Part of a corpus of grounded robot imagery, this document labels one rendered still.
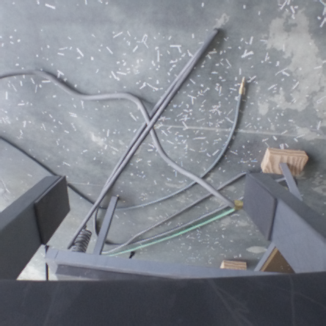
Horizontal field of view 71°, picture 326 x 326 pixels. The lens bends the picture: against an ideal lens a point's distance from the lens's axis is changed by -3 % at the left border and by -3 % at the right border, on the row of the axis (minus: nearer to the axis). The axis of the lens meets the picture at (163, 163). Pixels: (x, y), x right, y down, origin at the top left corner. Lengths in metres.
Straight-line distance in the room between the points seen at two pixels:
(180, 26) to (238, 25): 0.18
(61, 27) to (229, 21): 0.55
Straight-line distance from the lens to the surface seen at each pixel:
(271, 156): 1.05
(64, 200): 0.17
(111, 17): 0.88
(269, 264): 1.23
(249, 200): 0.16
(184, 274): 0.68
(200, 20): 0.84
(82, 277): 0.72
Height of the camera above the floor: 0.83
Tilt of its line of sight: 49 degrees down
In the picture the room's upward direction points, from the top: 171 degrees counter-clockwise
